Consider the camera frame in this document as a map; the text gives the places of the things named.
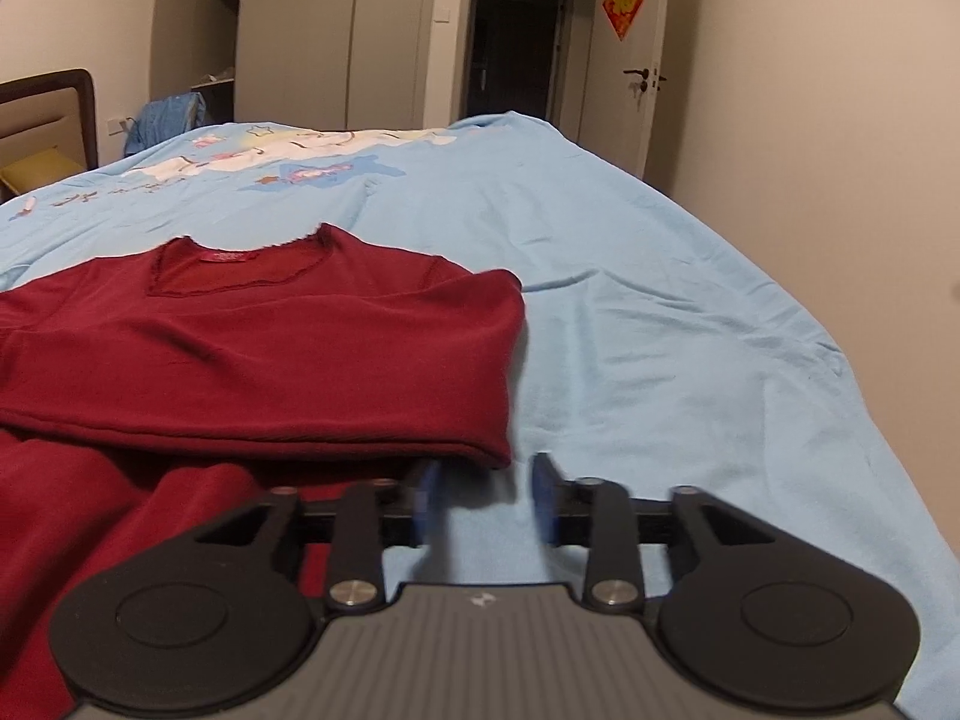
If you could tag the brown padded headboard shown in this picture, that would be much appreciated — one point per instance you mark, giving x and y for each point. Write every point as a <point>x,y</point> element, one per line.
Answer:
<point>45,112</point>

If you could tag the blue garment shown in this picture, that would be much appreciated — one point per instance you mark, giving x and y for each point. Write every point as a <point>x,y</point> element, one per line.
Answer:
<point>165,118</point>

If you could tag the white room door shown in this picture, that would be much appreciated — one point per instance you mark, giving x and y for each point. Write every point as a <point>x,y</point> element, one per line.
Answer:
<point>660,135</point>

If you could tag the white cloth on wardrobe shelf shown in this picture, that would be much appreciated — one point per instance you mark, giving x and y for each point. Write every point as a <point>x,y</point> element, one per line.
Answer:
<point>217,77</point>

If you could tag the grey built-in wardrobe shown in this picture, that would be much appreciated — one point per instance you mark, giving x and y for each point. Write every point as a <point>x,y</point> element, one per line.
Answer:
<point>300,30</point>

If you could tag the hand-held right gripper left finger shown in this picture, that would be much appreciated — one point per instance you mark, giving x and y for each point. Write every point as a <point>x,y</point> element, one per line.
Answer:
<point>427,496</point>

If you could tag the light blue printed blanket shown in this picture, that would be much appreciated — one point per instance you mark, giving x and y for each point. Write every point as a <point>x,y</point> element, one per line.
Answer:
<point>675,330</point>

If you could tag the dark red sweater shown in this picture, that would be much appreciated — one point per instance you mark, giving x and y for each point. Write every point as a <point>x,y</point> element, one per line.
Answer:
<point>247,360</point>

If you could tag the yellow pillow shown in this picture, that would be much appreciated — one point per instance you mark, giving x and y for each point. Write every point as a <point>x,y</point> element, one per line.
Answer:
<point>37,171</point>

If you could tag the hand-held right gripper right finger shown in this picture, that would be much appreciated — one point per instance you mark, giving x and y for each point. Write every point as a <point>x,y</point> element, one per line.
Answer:
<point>544,499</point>

